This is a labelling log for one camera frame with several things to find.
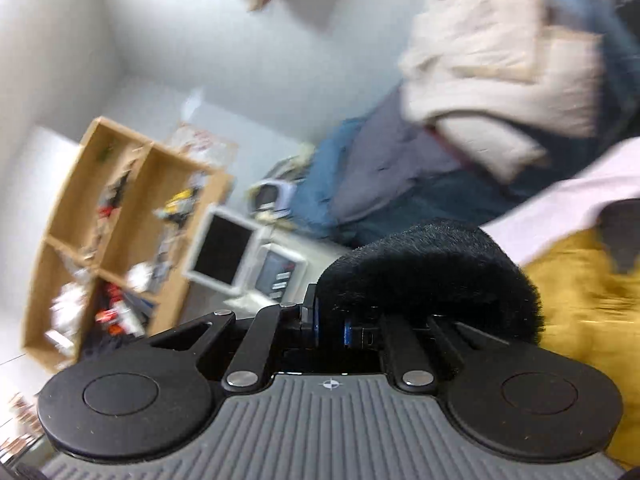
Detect gold satin jacket black fur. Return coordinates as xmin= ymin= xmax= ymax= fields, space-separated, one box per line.
xmin=317 ymin=200 xmax=639 ymax=479

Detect white bedside device with screen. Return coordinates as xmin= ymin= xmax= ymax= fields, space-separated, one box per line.
xmin=182 ymin=204 xmax=347 ymax=315

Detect dark grey blue duvet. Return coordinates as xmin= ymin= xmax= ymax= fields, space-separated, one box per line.
xmin=288 ymin=0 xmax=639 ymax=247

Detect wooden cubby shelf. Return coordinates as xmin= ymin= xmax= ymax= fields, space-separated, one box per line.
xmin=22 ymin=117 xmax=231 ymax=374

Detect lavender white bed sheet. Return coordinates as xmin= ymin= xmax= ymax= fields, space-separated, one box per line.
xmin=482 ymin=138 xmax=640 ymax=266

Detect cream beige folded blankets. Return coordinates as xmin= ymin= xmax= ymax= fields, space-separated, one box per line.
xmin=399 ymin=0 xmax=603 ymax=183

